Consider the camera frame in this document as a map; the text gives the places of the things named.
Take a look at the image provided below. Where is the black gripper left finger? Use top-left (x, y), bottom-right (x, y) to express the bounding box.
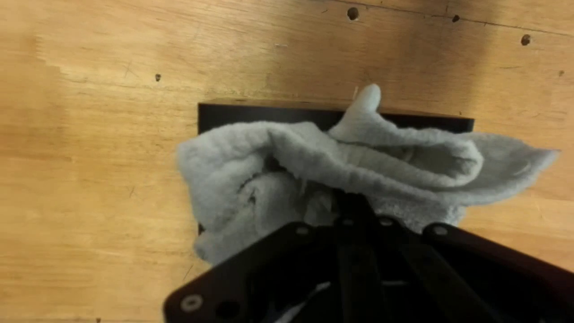
top-left (161, 190), bottom-right (360, 323)

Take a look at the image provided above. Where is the black perforated box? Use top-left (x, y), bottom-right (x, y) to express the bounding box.
top-left (196, 100), bottom-right (474, 134)

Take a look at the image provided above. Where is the white terry cloth towel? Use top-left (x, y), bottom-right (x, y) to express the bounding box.
top-left (175, 82), bottom-right (561, 267)

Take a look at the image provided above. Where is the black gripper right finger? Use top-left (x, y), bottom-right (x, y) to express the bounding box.
top-left (354, 190), bottom-right (574, 323)

